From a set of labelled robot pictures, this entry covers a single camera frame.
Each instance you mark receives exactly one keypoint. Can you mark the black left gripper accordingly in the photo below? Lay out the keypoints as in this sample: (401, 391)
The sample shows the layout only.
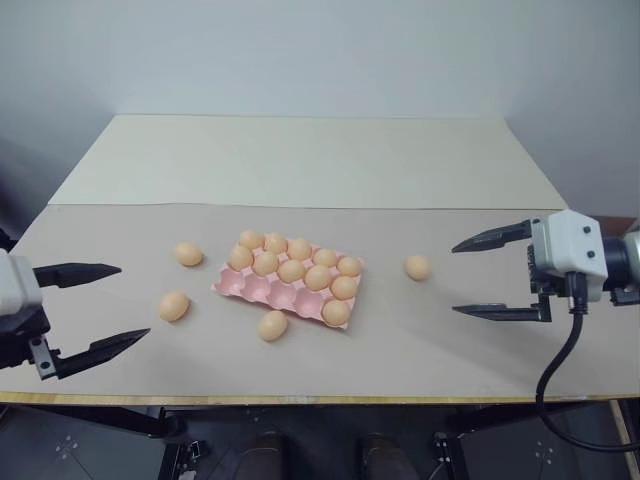
(20, 332)

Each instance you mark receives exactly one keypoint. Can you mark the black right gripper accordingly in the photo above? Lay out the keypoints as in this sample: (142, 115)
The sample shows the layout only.
(544, 283)

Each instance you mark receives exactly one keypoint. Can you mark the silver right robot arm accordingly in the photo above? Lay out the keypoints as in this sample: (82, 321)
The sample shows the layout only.
(622, 260)

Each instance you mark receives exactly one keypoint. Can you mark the pink plastic egg tray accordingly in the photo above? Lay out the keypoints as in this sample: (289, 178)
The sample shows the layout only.
(265, 295)

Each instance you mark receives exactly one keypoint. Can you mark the tan egg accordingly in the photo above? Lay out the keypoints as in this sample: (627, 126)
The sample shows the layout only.
(325, 258)
(174, 306)
(344, 287)
(265, 262)
(273, 325)
(299, 249)
(317, 278)
(417, 267)
(291, 270)
(240, 257)
(349, 266)
(188, 254)
(251, 239)
(336, 311)
(275, 243)

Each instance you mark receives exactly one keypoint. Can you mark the black table leg strut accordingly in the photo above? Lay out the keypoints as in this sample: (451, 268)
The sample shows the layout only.
(452, 445)
(170, 430)

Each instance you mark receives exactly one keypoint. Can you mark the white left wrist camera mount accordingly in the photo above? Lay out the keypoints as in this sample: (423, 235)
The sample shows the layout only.
(17, 285)

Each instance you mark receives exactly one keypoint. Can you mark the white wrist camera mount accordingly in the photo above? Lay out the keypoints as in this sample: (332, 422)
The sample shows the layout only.
(570, 240)
(17, 285)

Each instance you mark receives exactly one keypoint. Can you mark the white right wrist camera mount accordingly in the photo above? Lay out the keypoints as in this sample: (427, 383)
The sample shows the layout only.
(570, 240)

